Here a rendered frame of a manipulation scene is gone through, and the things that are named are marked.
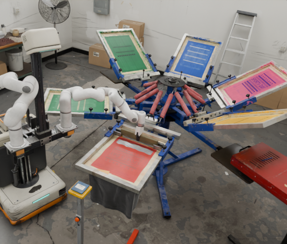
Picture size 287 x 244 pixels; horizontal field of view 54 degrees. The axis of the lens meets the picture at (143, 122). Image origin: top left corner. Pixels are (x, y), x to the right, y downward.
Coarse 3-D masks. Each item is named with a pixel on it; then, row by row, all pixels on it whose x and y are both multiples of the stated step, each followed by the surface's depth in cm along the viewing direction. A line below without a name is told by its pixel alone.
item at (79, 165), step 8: (120, 128) 289; (128, 128) 288; (112, 136) 276; (152, 136) 280; (160, 136) 280; (96, 144) 256; (88, 152) 245; (80, 160) 235; (160, 160) 251; (80, 168) 230; (88, 168) 228; (152, 168) 237; (96, 176) 226; (104, 176) 222; (112, 176) 223; (144, 176) 227; (120, 184) 219; (128, 184) 217; (144, 184) 223; (136, 192) 215
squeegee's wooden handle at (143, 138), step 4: (124, 128) 271; (124, 132) 271; (128, 132) 268; (132, 132) 267; (128, 136) 270; (132, 136) 268; (140, 136) 265; (144, 136) 264; (140, 140) 267; (144, 140) 265; (148, 140) 263; (152, 140) 261; (156, 140) 260; (152, 144) 263; (156, 144) 261
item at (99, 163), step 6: (120, 138) 275; (126, 138) 276; (114, 144) 265; (120, 144) 266; (108, 150) 257; (102, 156) 248; (96, 162) 241; (102, 162) 242; (108, 162) 242; (102, 168) 235; (108, 168) 236; (114, 168) 236
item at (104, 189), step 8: (96, 184) 246; (104, 184) 240; (112, 184) 237; (96, 192) 252; (104, 192) 246; (112, 192) 242; (120, 192) 238; (128, 192) 233; (96, 200) 257; (104, 200) 251; (112, 200) 247; (120, 200) 244; (128, 200) 237; (112, 208) 252; (120, 208) 249; (128, 208) 241; (128, 216) 246
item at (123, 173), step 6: (138, 144) 270; (132, 150) 261; (156, 150) 265; (150, 156) 256; (144, 162) 248; (120, 168) 237; (138, 168) 240; (114, 174) 230; (120, 174) 231; (126, 174) 232; (132, 174) 233; (138, 174) 234; (132, 180) 227
